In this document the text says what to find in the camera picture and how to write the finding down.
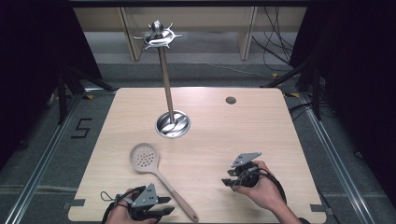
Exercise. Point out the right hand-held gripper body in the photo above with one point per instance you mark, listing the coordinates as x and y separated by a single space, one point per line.
247 177

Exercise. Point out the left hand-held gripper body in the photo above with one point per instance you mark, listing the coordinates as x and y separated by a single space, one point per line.
144 199

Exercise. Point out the beige slotted spoon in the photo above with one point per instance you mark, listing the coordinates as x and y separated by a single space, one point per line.
162 182

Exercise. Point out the person's right hand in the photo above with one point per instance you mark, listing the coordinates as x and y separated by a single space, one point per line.
267 193

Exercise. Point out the person's left hand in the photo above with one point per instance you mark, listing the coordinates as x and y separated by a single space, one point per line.
120 216

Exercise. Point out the grey table grommet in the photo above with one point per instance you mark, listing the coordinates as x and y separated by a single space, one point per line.
230 100

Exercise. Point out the black tripod stand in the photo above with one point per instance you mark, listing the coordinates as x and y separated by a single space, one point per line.
62 99
316 93

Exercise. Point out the metal utensil rack stand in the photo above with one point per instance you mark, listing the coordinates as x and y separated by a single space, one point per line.
165 77

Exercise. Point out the black curtain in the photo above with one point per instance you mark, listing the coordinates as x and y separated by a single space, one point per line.
361 77
31 77

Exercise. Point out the light wooden bench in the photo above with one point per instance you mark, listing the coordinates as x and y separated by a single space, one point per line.
186 18

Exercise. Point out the metal floor rail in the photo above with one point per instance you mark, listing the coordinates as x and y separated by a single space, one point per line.
336 158
43 165

